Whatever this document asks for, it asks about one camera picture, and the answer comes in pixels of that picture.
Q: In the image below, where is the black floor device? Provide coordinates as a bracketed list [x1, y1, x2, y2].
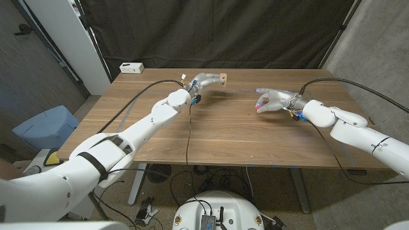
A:
[271, 216, 288, 230]

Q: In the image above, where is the grey table leg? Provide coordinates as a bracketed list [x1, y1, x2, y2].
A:
[289, 168, 311, 214]

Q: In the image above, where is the white power strip box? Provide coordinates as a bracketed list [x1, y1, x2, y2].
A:
[119, 62, 144, 74]

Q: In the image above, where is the thick black left hand cable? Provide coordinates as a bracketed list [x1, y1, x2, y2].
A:
[97, 79, 186, 134]

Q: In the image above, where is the thick black right hand cable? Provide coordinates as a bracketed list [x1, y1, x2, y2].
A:
[298, 77, 409, 114]

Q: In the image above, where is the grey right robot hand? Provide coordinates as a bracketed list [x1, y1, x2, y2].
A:
[255, 88, 309, 114]

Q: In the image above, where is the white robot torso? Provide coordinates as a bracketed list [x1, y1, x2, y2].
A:
[171, 190, 265, 230]

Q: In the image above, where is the black door handle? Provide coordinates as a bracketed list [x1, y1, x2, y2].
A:
[13, 24, 34, 36]

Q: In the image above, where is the white pillar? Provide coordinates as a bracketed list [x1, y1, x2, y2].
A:
[24, 0, 111, 96]

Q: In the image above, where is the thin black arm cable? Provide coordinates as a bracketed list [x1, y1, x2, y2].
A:
[308, 121, 409, 185]
[107, 103, 192, 175]

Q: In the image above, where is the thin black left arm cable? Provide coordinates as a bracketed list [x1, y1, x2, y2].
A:
[107, 103, 192, 175]

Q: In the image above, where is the white table leg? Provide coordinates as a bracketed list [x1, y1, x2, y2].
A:
[127, 163, 148, 206]

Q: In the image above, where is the thick black hand cable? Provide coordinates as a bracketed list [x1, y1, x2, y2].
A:
[298, 77, 409, 114]
[97, 79, 186, 134]

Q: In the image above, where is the thick dark hanging cable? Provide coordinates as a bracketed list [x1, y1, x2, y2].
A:
[86, 190, 110, 221]

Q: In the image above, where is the blue plastic bin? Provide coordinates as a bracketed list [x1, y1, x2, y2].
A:
[12, 105, 80, 153]

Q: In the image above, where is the black and white floor glove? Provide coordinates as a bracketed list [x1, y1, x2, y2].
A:
[134, 197, 160, 227]

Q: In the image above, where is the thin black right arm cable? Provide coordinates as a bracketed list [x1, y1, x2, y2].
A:
[308, 121, 409, 185]

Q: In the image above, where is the grey ribbed torso module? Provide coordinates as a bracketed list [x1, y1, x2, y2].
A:
[200, 214, 217, 230]

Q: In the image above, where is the black backdrop frame pole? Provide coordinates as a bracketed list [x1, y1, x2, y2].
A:
[319, 0, 364, 70]
[72, 0, 113, 81]

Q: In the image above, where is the black backdrop curtain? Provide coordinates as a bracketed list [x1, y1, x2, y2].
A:
[78, 0, 364, 77]

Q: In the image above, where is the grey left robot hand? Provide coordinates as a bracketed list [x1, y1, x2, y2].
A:
[185, 72, 224, 96]

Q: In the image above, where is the black floor cable tangle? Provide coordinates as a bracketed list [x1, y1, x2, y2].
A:
[169, 165, 255, 207]

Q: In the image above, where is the round black floor fan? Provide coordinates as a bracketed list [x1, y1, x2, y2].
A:
[146, 164, 172, 184]

